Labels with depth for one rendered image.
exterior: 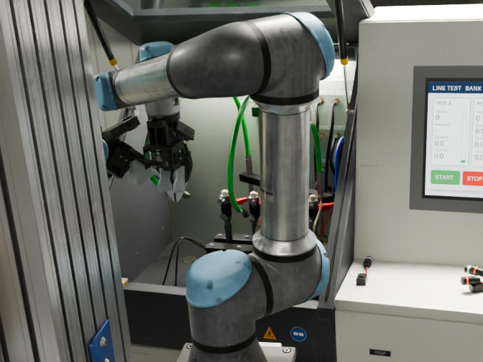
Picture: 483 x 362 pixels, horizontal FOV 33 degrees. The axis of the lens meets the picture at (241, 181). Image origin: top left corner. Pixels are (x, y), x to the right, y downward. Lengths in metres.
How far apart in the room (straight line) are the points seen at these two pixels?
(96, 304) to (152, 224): 1.26
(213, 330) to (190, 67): 0.46
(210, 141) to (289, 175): 1.08
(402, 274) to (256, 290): 0.65
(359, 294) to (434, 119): 0.46
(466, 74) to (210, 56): 0.88
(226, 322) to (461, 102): 0.87
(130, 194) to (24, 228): 1.30
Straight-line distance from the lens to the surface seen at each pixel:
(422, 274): 1.99
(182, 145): 1.80
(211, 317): 1.40
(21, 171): 1.02
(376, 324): 1.89
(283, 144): 1.35
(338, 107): 2.28
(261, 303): 1.43
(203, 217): 2.54
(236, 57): 1.23
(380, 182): 2.03
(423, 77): 2.00
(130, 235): 2.35
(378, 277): 1.98
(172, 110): 1.75
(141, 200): 2.40
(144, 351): 2.16
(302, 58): 1.29
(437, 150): 2.00
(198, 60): 1.25
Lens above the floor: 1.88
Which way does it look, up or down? 20 degrees down
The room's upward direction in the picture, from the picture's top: 5 degrees counter-clockwise
